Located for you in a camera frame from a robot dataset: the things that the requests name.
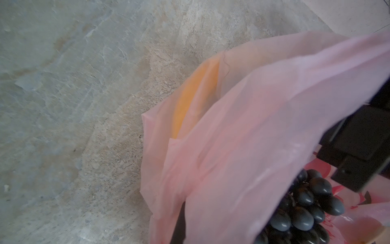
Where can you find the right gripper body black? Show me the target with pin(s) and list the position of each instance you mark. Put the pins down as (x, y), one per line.
(359, 145)

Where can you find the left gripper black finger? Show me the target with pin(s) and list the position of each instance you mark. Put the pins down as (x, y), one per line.
(179, 233)

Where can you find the pink plastic bag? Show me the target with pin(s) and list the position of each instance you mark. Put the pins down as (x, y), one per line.
(275, 99)

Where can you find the yellow fake banana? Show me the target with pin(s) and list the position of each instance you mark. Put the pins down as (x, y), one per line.
(196, 96)

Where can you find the pink scalloped bowl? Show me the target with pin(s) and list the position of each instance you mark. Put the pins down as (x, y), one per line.
(383, 237)

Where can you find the dark fake grapes bunch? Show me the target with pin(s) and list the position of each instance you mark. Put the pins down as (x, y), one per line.
(300, 213)

